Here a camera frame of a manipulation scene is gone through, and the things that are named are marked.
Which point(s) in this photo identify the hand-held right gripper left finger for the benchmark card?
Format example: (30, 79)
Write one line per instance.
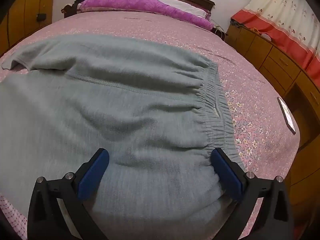
(93, 172)

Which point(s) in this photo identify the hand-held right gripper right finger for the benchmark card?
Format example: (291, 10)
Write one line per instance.
(226, 173)

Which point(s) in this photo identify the grey-blue fleece pants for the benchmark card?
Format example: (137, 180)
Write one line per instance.
(125, 117)

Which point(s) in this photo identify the smartphone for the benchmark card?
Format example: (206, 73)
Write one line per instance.
(286, 115)

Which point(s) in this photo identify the bed with pink floral sheet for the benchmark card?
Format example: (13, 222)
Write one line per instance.
(250, 92)

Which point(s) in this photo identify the wooden drawer cabinet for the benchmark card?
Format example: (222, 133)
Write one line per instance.
(275, 57)

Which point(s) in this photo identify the black device on wardrobe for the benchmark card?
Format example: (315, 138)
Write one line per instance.
(41, 17)

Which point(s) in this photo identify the dark clothes pile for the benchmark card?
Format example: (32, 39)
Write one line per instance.
(75, 5)

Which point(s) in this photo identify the floral red and white curtain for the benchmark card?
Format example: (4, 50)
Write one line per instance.
(282, 12)

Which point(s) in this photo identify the purple plush blanket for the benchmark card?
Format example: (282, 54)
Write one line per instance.
(130, 3)

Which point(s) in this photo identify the white pillow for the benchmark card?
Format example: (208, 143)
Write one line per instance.
(180, 3)

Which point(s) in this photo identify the wooden wardrobe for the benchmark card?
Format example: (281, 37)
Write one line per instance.
(22, 10)

